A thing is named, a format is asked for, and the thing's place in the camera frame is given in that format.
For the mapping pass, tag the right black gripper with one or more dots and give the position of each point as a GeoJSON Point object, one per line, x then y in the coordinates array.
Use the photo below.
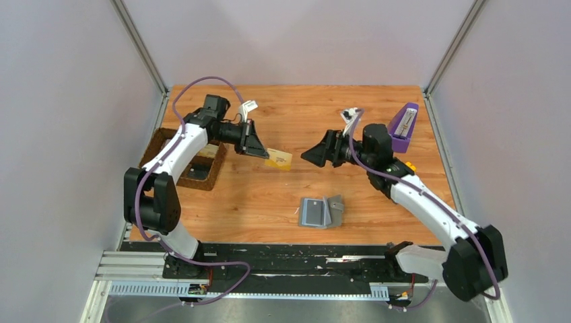
{"type": "Point", "coordinates": [334, 148]}

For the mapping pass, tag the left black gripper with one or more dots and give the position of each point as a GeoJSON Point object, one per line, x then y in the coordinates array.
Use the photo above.
{"type": "Point", "coordinates": [243, 138]}

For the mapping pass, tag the yellow credit card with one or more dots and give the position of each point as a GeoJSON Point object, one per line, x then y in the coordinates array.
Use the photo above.
{"type": "Point", "coordinates": [280, 160]}

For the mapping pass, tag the grey credit card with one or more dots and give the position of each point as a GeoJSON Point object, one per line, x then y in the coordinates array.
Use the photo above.
{"type": "Point", "coordinates": [313, 214]}

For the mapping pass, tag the grey card holder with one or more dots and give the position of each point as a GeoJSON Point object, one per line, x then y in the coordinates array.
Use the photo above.
{"type": "Point", "coordinates": [334, 209]}

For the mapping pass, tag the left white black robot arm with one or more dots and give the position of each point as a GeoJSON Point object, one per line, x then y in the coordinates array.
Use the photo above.
{"type": "Point", "coordinates": [150, 196]}

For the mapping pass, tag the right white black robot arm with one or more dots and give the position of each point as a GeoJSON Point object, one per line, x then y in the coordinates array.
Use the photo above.
{"type": "Point", "coordinates": [472, 259]}

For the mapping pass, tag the gold card in basket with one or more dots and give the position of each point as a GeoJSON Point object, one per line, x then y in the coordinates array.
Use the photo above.
{"type": "Point", "coordinates": [209, 151]}

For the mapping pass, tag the brown woven divided basket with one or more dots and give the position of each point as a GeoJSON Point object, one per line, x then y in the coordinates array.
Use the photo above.
{"type": "Point", "coordinates": [201, 173]}

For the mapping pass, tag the purple metronome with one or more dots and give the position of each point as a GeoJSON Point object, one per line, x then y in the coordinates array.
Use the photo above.
{"type": "Point", "coordinates": [401, 126]}

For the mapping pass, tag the colourful toy block vehicle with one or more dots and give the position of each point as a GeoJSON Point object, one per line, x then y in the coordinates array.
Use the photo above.
{"type": "Point", "coordinates": [408, 167]}

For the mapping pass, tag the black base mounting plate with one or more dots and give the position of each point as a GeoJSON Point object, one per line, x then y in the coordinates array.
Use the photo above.
{"type": "Point", "coordinates": [288, 268]}

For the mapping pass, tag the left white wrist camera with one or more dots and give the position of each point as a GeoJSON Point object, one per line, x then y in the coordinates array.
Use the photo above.
{"type": "Point", "coordinates": [245, 108]}

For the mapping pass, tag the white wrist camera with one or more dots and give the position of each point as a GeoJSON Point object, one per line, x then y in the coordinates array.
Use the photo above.
{"type": "Point", "coordinates": [349, 114]}
{"type": "Point", "coordinates": [245, 108]}

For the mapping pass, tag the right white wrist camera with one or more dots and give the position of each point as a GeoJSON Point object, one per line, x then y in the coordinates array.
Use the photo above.
{"type": "Point", "coordinates": [349, 114]}

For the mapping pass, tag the white slotted cable duct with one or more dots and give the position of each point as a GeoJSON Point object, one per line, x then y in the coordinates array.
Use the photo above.
{"type": "Point", "coordinates": [163, 289]}

